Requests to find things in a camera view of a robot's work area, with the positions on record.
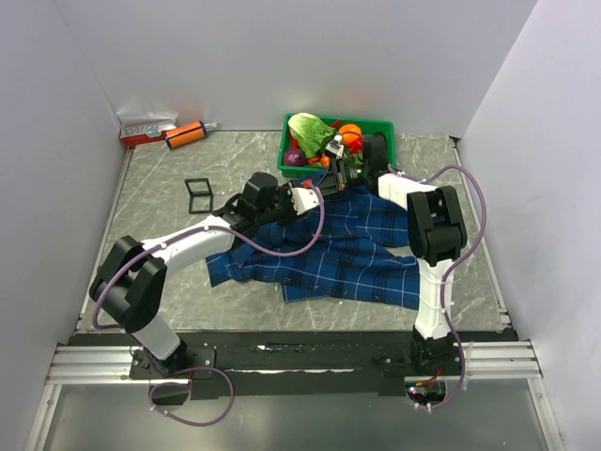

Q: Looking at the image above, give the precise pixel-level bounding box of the purple cable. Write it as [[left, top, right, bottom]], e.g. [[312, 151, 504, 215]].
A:
[[389, 163, 485, 411], [90, 180, 328, 428]]

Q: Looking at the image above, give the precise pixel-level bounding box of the black folding frame stand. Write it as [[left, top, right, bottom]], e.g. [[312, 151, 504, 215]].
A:
[[184, 178, 214, 215]]

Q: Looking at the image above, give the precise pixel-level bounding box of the red bell pepper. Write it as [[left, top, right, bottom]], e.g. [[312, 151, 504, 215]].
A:
[[348, 137, 364, 155]]

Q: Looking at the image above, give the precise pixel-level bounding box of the red onion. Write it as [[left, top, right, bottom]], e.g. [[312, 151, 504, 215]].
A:
[[283, 148, 308, 167]]

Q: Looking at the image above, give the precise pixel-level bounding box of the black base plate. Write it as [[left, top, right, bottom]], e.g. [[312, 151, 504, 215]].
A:
[[69, 331, 517, 403]]

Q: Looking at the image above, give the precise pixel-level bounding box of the blue plaid shirt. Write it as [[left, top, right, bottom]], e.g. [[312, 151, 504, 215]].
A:
[[206, 186, 420, 310]]

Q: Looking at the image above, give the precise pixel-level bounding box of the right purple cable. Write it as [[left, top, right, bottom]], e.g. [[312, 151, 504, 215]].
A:
[[389, 163, 485, 411]]

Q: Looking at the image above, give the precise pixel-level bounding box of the orange fruit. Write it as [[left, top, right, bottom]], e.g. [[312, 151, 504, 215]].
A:
[[338, 123, 362, 147]]

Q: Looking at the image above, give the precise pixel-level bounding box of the red white carton box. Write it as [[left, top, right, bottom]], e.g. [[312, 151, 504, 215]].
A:
[[119, 113, 177, 148]]

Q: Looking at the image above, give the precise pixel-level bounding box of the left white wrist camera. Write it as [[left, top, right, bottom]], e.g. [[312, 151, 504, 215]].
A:
[[290, 180, 323, 216]]

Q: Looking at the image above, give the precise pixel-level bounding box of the aluminium rail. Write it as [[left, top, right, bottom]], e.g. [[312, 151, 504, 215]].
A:
[[45, 342, 543, 385]]

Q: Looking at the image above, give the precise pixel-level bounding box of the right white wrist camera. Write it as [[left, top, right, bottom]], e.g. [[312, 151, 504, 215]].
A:
[[325, 134, 345, 159]]

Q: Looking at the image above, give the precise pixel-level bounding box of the orange pumpkin toy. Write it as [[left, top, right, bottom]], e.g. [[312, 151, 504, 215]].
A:
[[308, 155, 331, 168]]

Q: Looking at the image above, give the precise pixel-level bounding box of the napa cabbage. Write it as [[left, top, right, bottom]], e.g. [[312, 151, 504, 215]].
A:
[[287, 113, 336, 159]]

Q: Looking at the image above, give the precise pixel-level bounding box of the orange cylinder bottle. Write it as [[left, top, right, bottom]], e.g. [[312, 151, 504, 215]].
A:
[[164, 121, 218, 149]]

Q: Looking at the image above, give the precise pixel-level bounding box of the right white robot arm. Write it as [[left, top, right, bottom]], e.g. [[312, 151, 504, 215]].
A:
[[320, 132, 467, 375]]

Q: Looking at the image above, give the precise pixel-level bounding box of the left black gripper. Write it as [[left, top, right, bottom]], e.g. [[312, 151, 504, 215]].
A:
[[256, 179, 311, 227]]

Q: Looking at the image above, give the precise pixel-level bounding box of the green plastic crate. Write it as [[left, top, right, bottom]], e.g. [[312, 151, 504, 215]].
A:
[[278, 113, 396, 179]]

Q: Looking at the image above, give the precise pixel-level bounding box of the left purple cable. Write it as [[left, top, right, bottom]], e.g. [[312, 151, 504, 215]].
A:
[[90, 180, 328, 428]]

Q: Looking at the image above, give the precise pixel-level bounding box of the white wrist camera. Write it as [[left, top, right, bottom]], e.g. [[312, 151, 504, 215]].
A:
[[290, 180, 323, 216], [325, 134, 345, 159]]

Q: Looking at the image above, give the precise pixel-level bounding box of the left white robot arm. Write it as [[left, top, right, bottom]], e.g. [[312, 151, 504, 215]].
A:
[[88, 172, 324, 378]]

